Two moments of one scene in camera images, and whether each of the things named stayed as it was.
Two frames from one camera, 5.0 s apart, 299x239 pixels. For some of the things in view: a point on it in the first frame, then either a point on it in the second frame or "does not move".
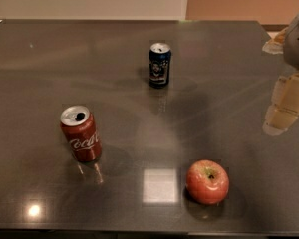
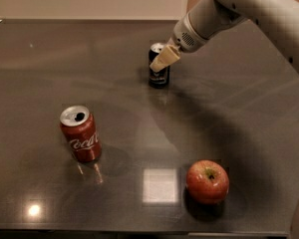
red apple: x=207 y=182 does not move
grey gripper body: x=298 y=47 → x=185 y=37
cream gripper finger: x=289 y=100 → x=169 y=55
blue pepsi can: x=159 y=60 does not move
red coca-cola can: x=82 y=129 does not move
